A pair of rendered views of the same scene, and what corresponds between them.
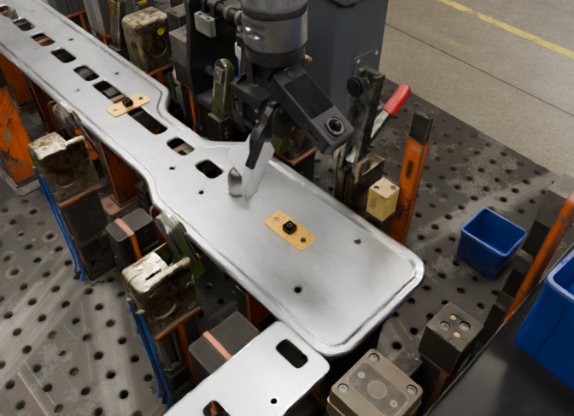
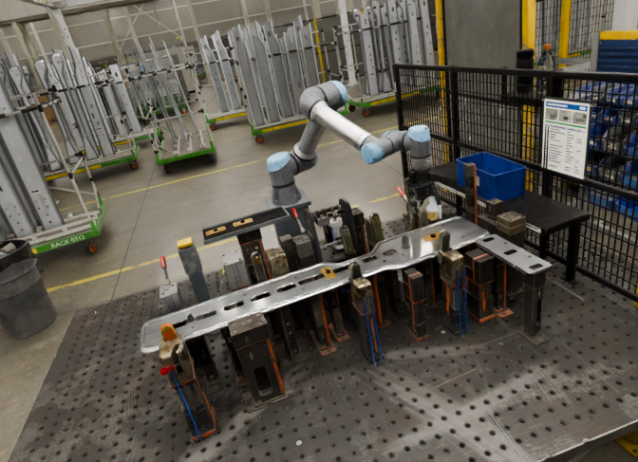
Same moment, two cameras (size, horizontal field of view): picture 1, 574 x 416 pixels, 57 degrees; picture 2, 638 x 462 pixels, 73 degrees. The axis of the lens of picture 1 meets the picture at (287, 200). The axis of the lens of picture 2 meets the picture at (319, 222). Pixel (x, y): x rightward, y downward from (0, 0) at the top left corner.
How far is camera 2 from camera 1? 1.59 m
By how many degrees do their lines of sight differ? 53
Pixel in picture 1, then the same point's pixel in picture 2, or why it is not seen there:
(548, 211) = (472, 171)
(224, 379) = (497, 250)
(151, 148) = (366, 266)
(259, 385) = (499, 245)
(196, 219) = (420, 255)
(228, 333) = (475, 254)
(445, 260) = not seen: hidden behind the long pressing
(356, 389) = (511, 218)
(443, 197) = not seen: hidden behind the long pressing
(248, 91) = (423, 185)
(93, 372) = (442, 358)
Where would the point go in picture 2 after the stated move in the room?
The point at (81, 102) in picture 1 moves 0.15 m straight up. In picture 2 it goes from (314, 286) to (308, 251)
